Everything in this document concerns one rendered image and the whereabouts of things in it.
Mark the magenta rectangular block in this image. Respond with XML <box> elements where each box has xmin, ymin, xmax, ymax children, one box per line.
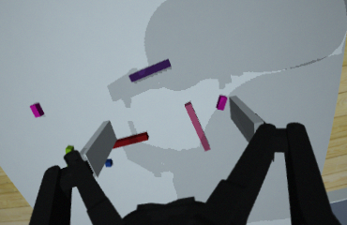
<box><xmin>30</xmin><ymin>103</ymin><xmax>44</xmax><ymax>117</ymax></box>
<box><xmin>216</xmin><ymin>96</ymin><xmax>227</xmax><ymax>111</ymax></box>

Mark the purple rod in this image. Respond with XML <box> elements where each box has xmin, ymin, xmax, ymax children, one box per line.
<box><xmin>129</xmin><ymin>59</ymin><xmax>171</xmax><ymax>83</ymax></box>

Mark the small blue block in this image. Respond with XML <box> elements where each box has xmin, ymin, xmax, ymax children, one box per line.
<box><xmin>105</xmin><ymin>159</ymin><xmax>113</xmax><ymax>167</ymax></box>

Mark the lime green rod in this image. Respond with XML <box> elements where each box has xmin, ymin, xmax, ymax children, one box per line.
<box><xmin>66</xmin><ymin>145</ymin><xmax>74</xmax><ymax>153</ymax></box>

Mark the dark red rod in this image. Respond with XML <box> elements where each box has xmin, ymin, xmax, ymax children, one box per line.
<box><xmin>113</xmin><ymin>132</ymin><xmax>149</xmax><ymax>149</ymax></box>

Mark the pink rod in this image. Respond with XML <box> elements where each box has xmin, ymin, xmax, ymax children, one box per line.
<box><xmin>185</xmin><ymin>102</ymin><xmax>210</xmax><ymax>151</ymax></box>

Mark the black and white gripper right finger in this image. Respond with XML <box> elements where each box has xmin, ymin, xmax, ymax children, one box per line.
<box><xmin>187</xmin><ymin>96</ymin><xmax>341</xmax><ymax>225</ymax></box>

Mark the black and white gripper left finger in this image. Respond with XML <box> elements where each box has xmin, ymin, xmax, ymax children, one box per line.
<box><xmin>29</xmin><ymin>121</ymin><xmax>127</xmax><ymax>225</ymax></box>

